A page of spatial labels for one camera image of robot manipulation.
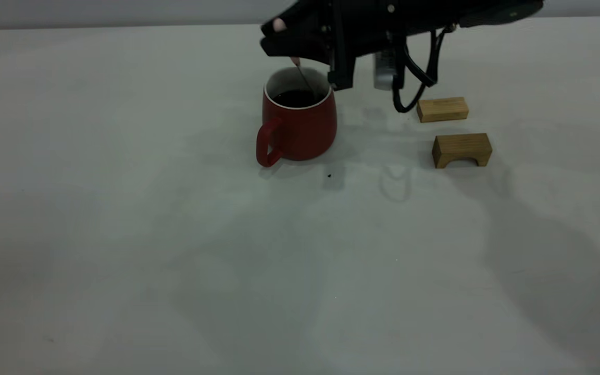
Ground dark coffee liquid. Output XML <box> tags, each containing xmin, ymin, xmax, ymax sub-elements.
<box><xmin>273</xmin><ymin>90</ymin><xmax>327</xmax><ymax>108</ymax></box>

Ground flat wooden block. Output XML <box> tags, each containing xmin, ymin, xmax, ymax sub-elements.
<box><xmin>417</xmin><ymin>97</ymin><xmax>469</xmax><ymax>123</ymax></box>

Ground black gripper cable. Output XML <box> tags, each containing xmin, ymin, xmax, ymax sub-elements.
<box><xmin>391</xmin><ymin>23</ymin><xmax>449</xmax><ymax>114</ymax></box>

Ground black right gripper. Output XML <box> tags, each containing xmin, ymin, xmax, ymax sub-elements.
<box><xmin>260</xmin><ymin>0</ymin><xmax>457</xmax><ymax>90</ymax></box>

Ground pink handled metal spoon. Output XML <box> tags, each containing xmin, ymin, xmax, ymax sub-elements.
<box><xmin>273</xmin><ymin>18</ymin><xmax>315</xmax><ymax>95</ymax></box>

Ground arched wooden block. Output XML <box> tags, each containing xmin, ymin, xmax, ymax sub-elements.
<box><xmin>432</xmin><ymin>133</ymin><xmax>492</xmax><ymax>169</ymax></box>

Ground red ceramic mug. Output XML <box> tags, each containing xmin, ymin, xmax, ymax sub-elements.
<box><xmin>256</xmin><ymin>67</ymin><xmax>338</xmax><ymax>168</ymax></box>

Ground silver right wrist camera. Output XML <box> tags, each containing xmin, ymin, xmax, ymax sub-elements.
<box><xmin>373</xmin><ymin>49</ymin><xmax>399</xmax><ymax>91</ymax></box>

